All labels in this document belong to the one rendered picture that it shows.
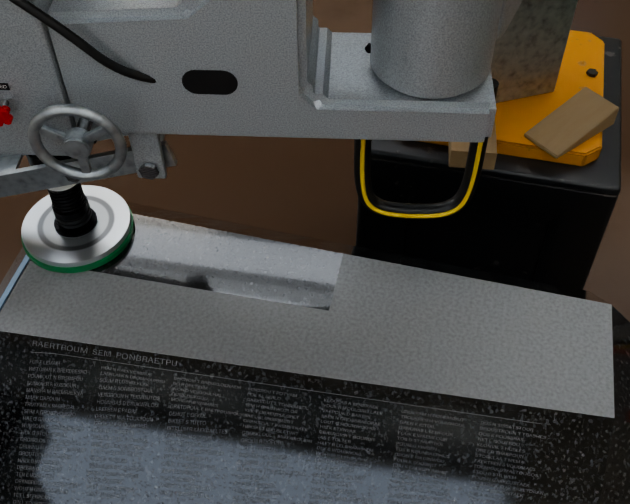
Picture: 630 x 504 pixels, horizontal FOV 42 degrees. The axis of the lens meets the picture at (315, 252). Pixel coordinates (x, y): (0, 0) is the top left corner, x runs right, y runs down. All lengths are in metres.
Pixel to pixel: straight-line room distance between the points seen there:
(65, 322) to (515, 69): 1.15
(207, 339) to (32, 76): 0.54
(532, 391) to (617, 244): 1.48
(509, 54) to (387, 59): 0.74
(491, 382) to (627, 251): 1.49
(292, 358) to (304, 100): 0.46
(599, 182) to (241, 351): 0.93
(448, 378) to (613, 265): 1.45
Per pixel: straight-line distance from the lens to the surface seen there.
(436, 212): 1.57
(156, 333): 1.53
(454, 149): 1.84
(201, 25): 1.22
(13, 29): 1.29
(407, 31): 1.22
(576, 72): 2.21
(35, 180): 1.56
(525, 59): 2.01
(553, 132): 1.98
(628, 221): 2.99
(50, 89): 1.34
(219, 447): 1.51
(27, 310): 1.62
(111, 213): 1.71
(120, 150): 1.31
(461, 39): 1.23
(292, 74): 1.25
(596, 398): 1.50
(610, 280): 2.79
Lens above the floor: 2.04
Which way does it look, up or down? 49 degrees down
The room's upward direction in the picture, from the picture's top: 1 degrees counter-clockwise
